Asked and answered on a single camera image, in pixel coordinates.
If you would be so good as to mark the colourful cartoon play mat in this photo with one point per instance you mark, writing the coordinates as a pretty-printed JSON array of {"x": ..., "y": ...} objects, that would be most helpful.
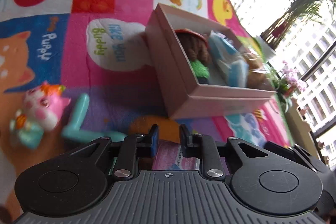
[{"x": 105, "y": 16}]

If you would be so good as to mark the pink flowering plant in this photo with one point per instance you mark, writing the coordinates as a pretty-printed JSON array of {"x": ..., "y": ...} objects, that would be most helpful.
[{"x": 294, "y": 79}]

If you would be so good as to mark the teal plastic toy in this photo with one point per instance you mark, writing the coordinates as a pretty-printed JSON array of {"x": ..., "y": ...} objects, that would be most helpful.
[{"x": 80, "y": 113}]

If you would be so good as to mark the pink printed packet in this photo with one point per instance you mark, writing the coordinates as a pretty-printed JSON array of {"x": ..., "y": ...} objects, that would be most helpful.
[{"x": 173, "y": 158}]

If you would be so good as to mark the pink cat toy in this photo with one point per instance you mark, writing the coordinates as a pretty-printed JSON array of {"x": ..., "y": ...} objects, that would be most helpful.
[{"x": 44, "y": 108}]

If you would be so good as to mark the crocheted yarn doll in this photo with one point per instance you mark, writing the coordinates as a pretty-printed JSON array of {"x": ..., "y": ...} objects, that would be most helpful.
[{"x": 199, "y": 50}]

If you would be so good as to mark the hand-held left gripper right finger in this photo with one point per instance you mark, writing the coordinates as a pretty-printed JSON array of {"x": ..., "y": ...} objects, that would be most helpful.
[{"x": 183, "y": 140}]

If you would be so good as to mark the yellow bread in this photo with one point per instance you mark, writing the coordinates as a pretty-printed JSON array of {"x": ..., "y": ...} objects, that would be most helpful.
[{"x": 256, "y": 66}]

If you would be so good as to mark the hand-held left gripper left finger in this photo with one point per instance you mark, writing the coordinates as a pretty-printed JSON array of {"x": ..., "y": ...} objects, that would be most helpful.
[{"x": 155, "y": 142}]

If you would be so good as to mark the pink cardboard box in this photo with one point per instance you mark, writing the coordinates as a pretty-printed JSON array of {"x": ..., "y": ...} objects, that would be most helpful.
[{"x": 183, "y": 92}]

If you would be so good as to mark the blue tissue packet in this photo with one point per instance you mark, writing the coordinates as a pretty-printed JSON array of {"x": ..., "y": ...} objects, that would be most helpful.
[{"x": 236, "y": 69}]

